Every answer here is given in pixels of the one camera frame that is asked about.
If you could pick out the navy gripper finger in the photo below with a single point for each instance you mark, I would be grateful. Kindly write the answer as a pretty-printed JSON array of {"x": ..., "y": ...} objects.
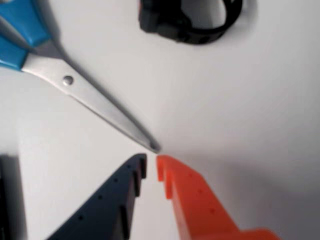
[{"x": 107, "y": 207}]

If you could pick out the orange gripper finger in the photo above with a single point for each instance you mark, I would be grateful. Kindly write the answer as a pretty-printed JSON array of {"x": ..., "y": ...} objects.
[{"x": 197, "y": 207}]

